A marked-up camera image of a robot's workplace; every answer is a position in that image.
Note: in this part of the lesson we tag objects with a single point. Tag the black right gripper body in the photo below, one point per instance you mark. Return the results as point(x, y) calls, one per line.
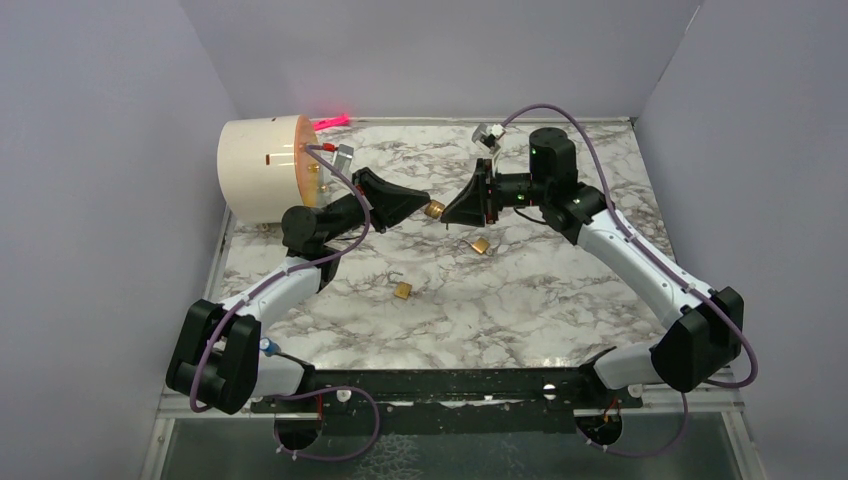
point(510, 190)

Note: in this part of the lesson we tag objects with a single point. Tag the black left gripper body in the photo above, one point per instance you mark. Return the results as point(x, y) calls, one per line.
point(358, 181)

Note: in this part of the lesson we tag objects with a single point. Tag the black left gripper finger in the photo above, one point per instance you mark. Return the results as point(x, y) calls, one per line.
point(375, 187)
point(392, 210)

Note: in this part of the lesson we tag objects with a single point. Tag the brass padlock with key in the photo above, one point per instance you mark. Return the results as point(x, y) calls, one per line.
point(481, 245)

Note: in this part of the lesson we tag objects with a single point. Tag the brass padlock long shackle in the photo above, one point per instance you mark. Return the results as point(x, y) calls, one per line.
point(434, 209)

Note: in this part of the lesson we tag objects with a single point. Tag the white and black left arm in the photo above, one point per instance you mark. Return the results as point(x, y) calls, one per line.
point(223, 356)

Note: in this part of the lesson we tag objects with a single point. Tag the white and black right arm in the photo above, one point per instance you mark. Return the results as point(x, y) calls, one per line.
point(702, 324)

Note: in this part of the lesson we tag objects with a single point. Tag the pink marker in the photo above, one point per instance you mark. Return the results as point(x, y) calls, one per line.
point(334, 122)

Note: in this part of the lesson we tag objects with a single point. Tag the small brass padlock centre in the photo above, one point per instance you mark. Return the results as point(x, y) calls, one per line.
point(402, 289)

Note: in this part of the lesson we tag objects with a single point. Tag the cream cylindrical container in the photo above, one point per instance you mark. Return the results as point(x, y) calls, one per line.
point(263, 169)

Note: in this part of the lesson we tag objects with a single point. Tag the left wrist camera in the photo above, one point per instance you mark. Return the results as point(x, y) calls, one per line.
point(343, 158)

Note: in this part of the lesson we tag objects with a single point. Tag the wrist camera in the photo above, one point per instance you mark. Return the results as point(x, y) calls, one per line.
point(343, 158)
point(488, 136)

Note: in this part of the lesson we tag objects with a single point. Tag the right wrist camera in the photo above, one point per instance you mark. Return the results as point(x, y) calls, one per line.
point(488, 136)

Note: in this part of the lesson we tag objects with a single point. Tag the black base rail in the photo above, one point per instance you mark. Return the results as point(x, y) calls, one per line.
point(436, 402)

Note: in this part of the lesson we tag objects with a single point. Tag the aluminium frame rail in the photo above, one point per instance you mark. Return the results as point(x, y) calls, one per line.
point(708, 398)

